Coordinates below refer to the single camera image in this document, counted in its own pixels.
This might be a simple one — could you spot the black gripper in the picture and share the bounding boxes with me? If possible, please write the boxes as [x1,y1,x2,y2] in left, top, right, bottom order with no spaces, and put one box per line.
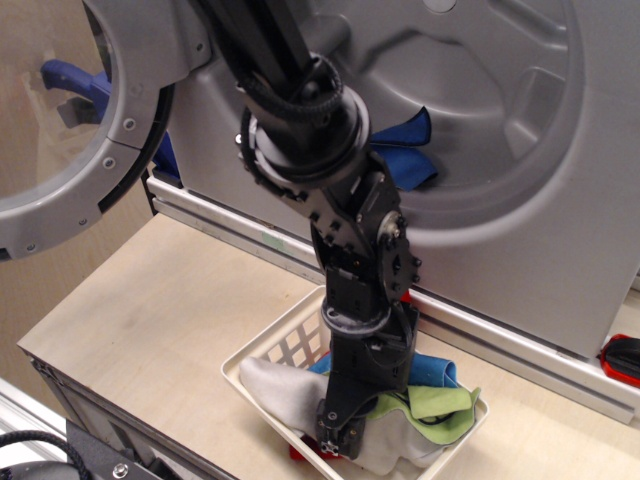
[315,305,419,460]

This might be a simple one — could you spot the white felt cloth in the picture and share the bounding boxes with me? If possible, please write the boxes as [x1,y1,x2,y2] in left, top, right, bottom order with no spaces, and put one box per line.
[239,357,444,475]

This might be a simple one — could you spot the green felt cloth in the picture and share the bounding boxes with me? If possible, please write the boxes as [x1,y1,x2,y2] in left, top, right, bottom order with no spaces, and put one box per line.
[367,386,481,446]

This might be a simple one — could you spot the light blue felt cloth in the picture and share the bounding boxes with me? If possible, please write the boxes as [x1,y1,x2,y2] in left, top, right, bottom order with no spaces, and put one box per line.
[293,353,457,397]

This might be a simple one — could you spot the white plastic laundry basket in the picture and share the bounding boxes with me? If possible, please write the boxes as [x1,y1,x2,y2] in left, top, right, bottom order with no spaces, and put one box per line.
[222,287,489,479]

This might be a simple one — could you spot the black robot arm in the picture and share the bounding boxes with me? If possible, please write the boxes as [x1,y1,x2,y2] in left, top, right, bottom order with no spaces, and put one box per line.
[202,1,420,459]

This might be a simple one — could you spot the grey toy washing machine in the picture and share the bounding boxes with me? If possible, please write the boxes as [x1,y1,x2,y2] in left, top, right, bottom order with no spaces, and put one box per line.
[167,0,640,360]

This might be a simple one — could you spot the red black tool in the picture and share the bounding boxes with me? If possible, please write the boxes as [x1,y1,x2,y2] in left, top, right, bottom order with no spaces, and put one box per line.
[598,334,639,388]

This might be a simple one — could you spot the dark blue cloth in drum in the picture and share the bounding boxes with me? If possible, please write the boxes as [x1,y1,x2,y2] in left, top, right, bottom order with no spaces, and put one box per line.
[370,107,438,192]

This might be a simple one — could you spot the grey round washer door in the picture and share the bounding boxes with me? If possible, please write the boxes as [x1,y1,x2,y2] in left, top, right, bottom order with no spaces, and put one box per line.
[1,1,211,261]

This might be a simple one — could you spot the blue clamp behind door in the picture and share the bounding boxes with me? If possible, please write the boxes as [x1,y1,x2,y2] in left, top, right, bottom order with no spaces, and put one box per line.
[40,59,182,187]

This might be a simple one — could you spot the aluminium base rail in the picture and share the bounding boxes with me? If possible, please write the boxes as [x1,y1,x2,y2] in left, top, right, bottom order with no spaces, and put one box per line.
[146,177,639,427]

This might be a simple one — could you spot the black metal bracket with bolt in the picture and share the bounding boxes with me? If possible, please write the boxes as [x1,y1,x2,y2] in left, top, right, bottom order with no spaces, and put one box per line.
[66,420,176,480]

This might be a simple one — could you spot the black cable bottom left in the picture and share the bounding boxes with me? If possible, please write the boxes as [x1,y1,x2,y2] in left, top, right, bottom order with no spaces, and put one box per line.
[0,428,94,480]

